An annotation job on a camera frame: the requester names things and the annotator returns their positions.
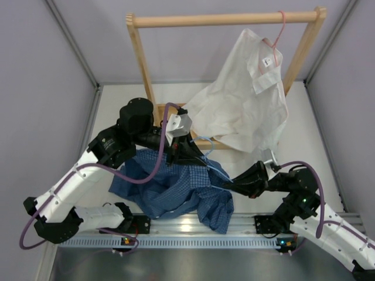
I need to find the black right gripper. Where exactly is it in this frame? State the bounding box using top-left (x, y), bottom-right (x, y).
top-left (221, 160), bottom-right (292, 198)

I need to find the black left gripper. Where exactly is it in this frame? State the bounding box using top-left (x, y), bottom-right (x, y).
top-left (133, 126), bottom-right (208, 167)

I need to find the blue wire hanger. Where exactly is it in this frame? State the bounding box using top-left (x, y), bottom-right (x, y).
top-left (189, 136), bottom-right (233, 183)

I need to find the blue checked shirt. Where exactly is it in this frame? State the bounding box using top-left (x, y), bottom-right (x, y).
top-left (109, 159), bottom-right (234, 234)

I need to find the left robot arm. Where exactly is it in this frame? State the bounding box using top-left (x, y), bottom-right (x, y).
top-left (23, 98), bottom-right (207, 244)

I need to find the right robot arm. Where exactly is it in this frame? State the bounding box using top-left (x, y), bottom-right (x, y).
top-left (223, 160), bottom-right (374, 280)

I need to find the white shirt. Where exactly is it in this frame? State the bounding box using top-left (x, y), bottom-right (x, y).
top-left (185, 29), bottom-right (288, 164)

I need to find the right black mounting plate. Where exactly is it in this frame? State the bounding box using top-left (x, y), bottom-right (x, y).
top-left (254, 215), bottom-right (285, 234)

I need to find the black mounting plate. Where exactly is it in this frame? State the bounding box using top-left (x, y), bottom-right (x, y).
top-left (116, 215), bottom-right (151, 234)
top-left (254, 215), bottom-right (285, 234)

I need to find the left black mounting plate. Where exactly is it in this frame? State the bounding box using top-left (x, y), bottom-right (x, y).
top-left (116, 215), bottom-right (151, 234)

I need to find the wooden clothes rack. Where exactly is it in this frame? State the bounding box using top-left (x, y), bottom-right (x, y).
top-left (126, 7), bottom-right (326, 151)

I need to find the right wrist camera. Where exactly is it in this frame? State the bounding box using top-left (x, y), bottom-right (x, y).
top-left (261, 148), bottom-right (279, 172)

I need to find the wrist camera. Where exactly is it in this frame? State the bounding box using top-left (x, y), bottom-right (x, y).
top-left (165, 114), bottom-right (192, 146)
top-left (261, 148), bottom-right (279, 172)

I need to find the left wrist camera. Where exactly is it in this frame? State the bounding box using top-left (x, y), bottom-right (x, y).
top-left (165, 114), bottom-right (192, 146)

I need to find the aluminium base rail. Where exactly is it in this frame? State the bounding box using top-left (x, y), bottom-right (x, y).
top-left (149, 213), bottom-right (256, 237)

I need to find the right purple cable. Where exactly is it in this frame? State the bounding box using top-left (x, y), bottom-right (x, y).
top-left (272, 160), bottom-right (326, 253)

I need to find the purple cable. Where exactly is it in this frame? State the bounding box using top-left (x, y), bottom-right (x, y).
top-left (19, 102), bottom-right (188, 250)
top-left (272, 160), bottom-right (326, 253)

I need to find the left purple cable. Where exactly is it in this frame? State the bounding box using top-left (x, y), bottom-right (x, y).
top-left (19, 102), bottom-right (188, 250)

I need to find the slotted cable duct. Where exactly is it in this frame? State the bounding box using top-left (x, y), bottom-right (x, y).
top-left (59, 235), bottom-right (296, 251)

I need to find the left aluminium frame post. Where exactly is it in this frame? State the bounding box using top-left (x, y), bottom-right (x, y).
top-left (43, 0), bottom-right (100, 89)

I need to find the aluminium frame post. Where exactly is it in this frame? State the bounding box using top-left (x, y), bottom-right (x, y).
top-left (43, 0), bottom-right (100, 89)
top-left (303, 0), bottom-right (360, 88)

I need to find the pink wire hanger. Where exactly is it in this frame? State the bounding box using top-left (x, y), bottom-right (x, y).
top-left (258, 11), bottom-right (286, 75)

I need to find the right aluminium frame post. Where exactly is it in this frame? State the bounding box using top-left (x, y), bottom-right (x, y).
top-left (303, 0), bottom-right (360, 88)

